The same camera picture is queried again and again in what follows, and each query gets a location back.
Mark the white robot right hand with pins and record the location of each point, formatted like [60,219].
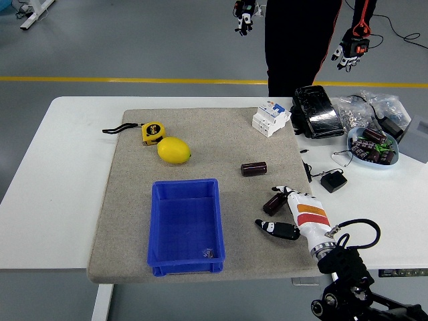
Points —
[311,214]

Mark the person's left hand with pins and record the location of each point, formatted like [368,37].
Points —
[354,47]

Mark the person's right hand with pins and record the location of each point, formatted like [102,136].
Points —
[245,16]

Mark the person's left forearm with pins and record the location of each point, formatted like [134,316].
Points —
[361,10]

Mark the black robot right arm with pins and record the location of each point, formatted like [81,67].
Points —
[347,267]

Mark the grey box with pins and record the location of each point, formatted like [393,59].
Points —
[414,140]

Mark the blue plastic box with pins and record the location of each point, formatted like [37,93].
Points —
[187,227]

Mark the black power adapter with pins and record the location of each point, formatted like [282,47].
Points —
[333,181]
[391,127]

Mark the person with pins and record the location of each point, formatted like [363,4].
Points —
[297,43]

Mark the clear bag of blue parts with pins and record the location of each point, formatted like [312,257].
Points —
[389,105]

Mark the clear bag of metal nuts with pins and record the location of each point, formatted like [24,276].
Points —
[351,115]

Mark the glossy black device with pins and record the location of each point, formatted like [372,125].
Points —
[317,110]

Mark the light blue bowl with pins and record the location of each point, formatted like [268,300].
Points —
[355,133]

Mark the green plastic piece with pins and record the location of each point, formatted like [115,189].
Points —
[381,147]

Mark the white circuit breaker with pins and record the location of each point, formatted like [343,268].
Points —
[269,120]

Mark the table control panel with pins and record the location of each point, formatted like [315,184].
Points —
[401,273]

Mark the small metal part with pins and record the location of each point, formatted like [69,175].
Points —
[208,254]

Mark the grey-brown mat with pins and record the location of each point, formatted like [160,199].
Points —
[217,147]

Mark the yellow tape measure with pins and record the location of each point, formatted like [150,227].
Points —
[153,132]

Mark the yellow lemon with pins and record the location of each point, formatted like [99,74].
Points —
[174,150]

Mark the white table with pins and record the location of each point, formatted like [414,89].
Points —
[67,167]

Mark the light blue object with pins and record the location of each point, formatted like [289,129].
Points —
[5,5]

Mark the metal bracket under table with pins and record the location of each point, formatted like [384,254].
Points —
[304,281]

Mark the white metal frame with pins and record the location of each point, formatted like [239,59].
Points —
[35,13]

